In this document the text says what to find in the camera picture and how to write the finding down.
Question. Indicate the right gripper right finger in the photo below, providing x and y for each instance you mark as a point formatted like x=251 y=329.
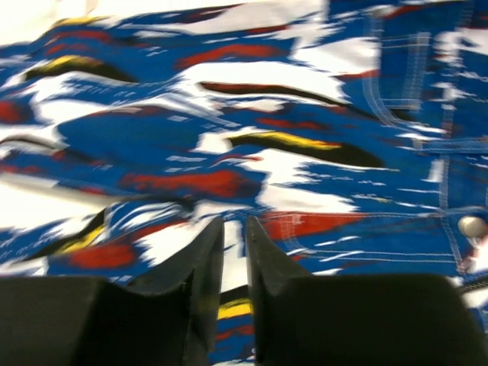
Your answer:
x=376 y=319

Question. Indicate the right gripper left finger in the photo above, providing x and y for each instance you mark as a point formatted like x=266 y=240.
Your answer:
x=167 y=316

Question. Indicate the blue white red patterned trousers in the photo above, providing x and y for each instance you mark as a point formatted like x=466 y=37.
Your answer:
x=354 y=131

